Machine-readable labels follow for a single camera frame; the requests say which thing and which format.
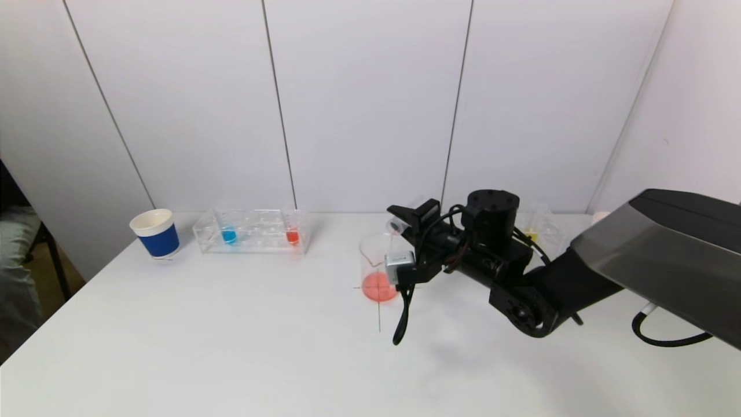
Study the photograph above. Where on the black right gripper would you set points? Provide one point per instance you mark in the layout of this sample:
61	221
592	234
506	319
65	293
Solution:
418	216

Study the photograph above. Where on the white-labelled clear plastic tube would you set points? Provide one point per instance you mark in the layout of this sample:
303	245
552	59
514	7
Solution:
396	227

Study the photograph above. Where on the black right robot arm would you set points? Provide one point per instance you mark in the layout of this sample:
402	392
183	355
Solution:
654	243

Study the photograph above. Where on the clear glass beaker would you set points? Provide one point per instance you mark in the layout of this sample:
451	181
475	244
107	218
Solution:
375	286

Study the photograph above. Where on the clear tube, red pigment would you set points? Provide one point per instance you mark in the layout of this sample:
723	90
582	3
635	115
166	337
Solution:
293	237

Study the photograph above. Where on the clear tube, yellow pigment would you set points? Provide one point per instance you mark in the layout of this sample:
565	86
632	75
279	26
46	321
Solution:
531	236

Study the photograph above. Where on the clear acrylic tube rack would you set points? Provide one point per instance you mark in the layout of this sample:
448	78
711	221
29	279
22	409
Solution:
550	234
260	237

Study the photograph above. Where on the clear tube, blue pigment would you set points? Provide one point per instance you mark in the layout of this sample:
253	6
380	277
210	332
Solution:
229	236

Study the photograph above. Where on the blue white paper cup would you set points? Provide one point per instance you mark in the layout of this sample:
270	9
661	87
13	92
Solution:
159	240
600	218

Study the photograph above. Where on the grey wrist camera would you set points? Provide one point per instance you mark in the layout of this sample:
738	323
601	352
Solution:
399	266

